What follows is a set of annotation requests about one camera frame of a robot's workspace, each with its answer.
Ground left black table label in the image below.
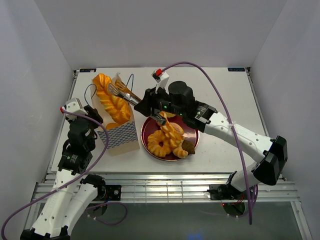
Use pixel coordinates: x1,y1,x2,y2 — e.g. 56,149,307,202
79,68,97,73

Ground pink sugared donut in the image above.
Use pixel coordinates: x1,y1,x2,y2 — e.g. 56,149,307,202
170,122,184,136

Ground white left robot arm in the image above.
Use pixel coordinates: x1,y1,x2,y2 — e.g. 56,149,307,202
20,101,110,240

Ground blue checkered paper bag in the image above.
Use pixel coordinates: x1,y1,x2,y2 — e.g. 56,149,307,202
89,73,140,157

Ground metal kitchen tongs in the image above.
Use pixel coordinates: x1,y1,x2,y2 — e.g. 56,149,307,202
107,79,142,106

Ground dark brown bread wedge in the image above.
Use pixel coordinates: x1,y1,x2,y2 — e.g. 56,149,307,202
181,140,196,155

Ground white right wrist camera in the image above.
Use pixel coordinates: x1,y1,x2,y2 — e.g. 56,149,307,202
151,68,170,89

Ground small croissant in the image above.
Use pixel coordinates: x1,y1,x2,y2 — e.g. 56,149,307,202
172,144,189,159

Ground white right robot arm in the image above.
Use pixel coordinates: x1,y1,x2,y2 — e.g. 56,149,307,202
134,81,288,200

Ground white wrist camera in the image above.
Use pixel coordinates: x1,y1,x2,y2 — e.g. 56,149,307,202
60,97,87,115
151,68,170,89

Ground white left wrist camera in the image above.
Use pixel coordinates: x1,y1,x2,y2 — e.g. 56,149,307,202
60,97,87,115

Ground aluminium frame rail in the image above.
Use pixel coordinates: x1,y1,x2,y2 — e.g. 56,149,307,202
29,172,301,205

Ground orange oval bread loaf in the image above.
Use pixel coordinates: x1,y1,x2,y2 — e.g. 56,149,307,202
105,122,121,130

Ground dark red round plate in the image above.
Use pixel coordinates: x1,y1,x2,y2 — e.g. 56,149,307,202
141,116,199,162

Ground brown bread slice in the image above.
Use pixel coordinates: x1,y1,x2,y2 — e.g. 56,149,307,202
165,112,176,118

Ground long twisted bread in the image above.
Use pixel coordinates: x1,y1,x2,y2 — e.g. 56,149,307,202
92,73,131,125

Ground right black table label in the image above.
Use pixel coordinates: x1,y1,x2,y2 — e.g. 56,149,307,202
227,67,246,72

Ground twisted ring bread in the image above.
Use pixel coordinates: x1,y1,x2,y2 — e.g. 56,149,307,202
147,130,172,158

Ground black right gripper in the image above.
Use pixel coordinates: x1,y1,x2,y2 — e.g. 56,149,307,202
133,84,184,118

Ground black table label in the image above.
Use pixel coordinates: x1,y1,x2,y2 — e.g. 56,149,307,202
227,67,246,72
79,68,97,73

